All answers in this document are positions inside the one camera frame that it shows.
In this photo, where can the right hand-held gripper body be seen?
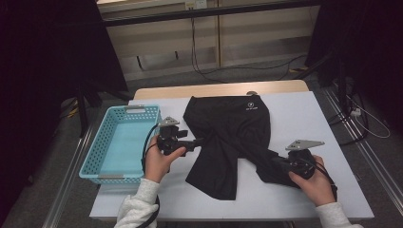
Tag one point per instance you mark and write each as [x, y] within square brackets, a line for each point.
[301, 158]

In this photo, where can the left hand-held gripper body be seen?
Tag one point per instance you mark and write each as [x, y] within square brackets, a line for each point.
[168, 139]

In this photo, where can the black pants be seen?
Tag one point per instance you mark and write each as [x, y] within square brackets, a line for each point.
[228, 126]

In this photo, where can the light blue plastic basket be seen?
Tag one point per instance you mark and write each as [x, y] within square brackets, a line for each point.
[126, 148]

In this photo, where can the person's left hand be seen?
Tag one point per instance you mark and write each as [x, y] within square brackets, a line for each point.
[158, 164]

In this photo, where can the person's right hand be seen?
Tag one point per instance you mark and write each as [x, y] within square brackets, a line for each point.
[313, 186]

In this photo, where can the wooden table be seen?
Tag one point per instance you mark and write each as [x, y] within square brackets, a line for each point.
[206, 89]

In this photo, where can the white power plug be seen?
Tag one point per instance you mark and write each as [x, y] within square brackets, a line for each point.
[356, 112]

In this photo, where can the black upright stand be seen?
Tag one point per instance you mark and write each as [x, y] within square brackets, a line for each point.
[341, 82]

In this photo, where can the black tripod stand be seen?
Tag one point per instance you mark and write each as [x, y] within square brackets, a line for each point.
[81, 109]

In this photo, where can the beige wooden cabinet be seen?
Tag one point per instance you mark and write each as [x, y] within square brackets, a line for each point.
[259, 38]

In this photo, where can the black horizontal bar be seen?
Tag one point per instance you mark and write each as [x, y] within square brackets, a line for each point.
[206, 12]

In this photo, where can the narrow black curtain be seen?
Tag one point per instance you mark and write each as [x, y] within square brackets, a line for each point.
[374, 47]

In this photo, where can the wide black curtain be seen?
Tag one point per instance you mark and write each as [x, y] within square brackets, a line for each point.
[38, 63]

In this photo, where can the long metal floor rail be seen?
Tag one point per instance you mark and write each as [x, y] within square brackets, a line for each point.
[374, 161]

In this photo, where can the short metal floor rail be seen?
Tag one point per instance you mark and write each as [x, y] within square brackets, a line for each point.
[66, 183]

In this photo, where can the white wall socket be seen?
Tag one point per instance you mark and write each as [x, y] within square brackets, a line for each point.
[196, 4]

